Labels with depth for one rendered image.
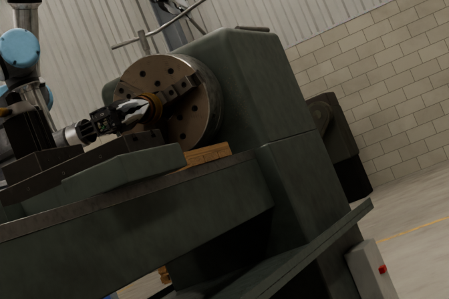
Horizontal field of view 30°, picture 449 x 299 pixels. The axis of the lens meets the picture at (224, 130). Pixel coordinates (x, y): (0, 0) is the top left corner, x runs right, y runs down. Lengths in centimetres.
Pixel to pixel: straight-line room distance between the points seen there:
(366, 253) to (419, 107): 958
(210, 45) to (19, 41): 57
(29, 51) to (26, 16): 51
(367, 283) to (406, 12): 973
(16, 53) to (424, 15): 1022
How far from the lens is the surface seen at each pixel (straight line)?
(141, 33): 254
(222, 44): 257
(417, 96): 1231
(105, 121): 233
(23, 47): 245
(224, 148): 231
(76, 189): 173
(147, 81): 250
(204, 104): 242
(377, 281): 280
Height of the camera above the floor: 78
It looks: 4 degrees up
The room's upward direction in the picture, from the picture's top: 22 degrees counter-clockwise
